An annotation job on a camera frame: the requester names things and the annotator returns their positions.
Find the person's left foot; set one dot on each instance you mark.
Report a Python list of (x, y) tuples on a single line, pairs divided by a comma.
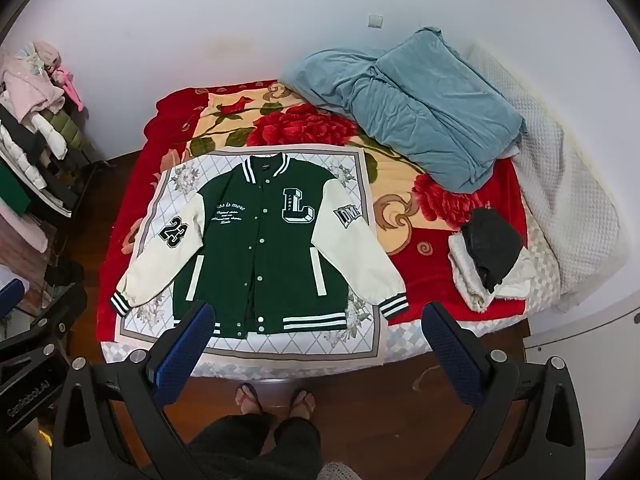
[(250, 397)]

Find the green and white varsity jacket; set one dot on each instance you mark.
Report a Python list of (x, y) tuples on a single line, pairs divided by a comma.
[(260, 240)]

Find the dark green garment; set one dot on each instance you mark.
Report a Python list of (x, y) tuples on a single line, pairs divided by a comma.
[(12, 190)]

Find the white fluffy garment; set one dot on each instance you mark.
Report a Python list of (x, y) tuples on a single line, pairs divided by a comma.
[(472, 280)]

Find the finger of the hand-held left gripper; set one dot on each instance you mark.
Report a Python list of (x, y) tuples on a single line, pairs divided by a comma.
[(12, 297)]

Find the olive puffer jacket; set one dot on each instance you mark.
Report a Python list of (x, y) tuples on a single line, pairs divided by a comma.
[(65, 127)]

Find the red floral blanket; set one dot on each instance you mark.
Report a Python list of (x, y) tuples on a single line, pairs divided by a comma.
[(440, 215)]

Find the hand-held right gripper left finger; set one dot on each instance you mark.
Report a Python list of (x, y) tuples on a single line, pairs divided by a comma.
[(186, 352)]

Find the person's foot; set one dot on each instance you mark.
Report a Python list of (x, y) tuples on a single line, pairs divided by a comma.
[(250, 397), (302, 400)]

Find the person's black trousers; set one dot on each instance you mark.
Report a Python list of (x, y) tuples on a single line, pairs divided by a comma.
[(260, 445)]

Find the blue quilt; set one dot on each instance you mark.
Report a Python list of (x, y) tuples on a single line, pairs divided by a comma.
[(425, 110)]

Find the white quilted bedspread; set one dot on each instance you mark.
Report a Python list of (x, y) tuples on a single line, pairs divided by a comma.
[(565, 175)]

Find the black clothes rack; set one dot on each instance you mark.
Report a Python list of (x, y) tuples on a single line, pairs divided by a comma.
[(92, 167)]

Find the folded black garment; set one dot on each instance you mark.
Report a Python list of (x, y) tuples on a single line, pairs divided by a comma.
[(492, 247)]

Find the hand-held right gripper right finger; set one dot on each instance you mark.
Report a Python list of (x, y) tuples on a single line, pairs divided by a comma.
[(449, 352)]

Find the person's right foot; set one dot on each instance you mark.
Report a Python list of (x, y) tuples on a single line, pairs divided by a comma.
[(302, 400)]

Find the white puffer jacket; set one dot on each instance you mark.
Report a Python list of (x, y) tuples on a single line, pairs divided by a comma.
[(35, 142)]

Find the white patterned cloth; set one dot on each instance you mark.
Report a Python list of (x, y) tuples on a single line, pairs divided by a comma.
[(350, 320)]

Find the pale pink cloth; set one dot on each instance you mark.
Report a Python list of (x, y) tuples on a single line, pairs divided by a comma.
[(22, 232)]

